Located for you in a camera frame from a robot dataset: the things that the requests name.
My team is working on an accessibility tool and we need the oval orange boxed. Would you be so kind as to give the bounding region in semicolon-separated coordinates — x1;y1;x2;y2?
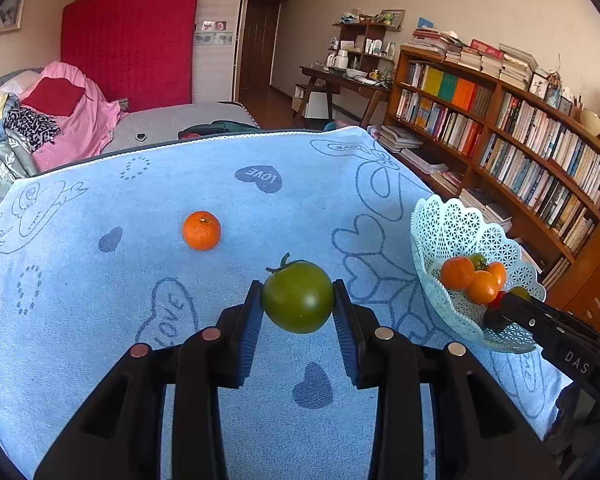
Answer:
465;270;501;304

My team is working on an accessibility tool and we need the green tomato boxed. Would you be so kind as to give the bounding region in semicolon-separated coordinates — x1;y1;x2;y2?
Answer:
508;286;531;302
468;252;488;271
261;252;335;334

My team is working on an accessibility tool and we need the bumpy mandarin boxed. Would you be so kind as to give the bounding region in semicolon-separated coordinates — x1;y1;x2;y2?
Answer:
440;256;475;290

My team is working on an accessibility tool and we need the small mandarin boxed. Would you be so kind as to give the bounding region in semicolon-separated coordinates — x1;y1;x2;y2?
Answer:
182;211;221;252

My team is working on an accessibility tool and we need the large red tomato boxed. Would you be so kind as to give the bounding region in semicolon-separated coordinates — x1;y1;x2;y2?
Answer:
486;290;506;310

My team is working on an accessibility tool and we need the light blue lattice basket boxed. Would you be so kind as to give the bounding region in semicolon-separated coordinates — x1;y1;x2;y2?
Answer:
411;195;546;353

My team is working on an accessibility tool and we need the blue patterned towel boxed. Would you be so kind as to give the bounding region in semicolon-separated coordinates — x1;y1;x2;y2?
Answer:
0;124;574;480

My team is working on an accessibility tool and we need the wooden bookshelf with books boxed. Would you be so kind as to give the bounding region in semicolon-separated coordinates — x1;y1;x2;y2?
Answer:
386;44;600;320

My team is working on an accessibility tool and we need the grey bed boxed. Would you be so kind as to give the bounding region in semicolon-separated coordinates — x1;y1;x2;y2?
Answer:
0;66;261;181

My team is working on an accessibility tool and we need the pile of clothes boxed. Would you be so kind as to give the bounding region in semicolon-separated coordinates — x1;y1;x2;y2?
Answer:
0;62;124;201

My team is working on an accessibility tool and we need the wooden desk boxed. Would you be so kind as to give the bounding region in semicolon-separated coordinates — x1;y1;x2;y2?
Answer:
294;66;390;128

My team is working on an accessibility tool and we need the small desk shelf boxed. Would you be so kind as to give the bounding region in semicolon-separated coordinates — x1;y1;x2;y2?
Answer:
329;9;406;73

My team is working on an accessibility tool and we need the red upright mattress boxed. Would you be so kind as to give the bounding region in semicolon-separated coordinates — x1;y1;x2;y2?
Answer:
60;0;198;112

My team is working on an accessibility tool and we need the framed wedding photo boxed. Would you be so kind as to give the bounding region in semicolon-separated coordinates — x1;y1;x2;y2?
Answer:
0;0;26;35

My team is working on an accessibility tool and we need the dark wooden door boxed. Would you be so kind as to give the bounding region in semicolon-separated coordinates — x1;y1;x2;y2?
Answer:
238;0;288;102

